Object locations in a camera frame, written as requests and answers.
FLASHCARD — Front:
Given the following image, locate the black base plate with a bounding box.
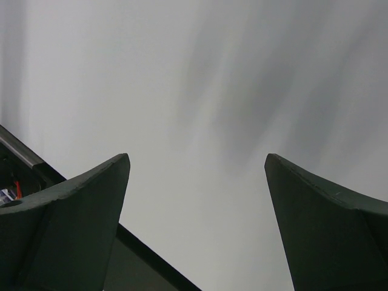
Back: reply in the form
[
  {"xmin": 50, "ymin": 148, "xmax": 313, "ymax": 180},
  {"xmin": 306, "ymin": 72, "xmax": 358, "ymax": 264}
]
[{"xmin": 1, "ymin": 129, "xmax": 196, "ymax": 290}]

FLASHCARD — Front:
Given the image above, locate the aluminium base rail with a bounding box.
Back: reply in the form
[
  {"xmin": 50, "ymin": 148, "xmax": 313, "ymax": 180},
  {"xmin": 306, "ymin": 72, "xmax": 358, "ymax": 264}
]
[{"xmin": 1, "ymin": 133, "xmax": 44, "ymax": 169}]

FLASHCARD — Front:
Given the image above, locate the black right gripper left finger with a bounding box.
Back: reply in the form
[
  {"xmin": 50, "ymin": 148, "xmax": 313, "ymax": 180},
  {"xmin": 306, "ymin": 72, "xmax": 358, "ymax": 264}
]
[{"xmin": 1, "ymin": 153, "xmax": 130, "ymax": 290}]

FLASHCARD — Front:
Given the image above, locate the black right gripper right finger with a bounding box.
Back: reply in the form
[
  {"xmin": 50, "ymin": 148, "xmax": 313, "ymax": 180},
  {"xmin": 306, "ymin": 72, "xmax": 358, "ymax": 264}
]
[{"xmin": 264, "ymin": 153, "xmax": 387, "ymax": 290}]

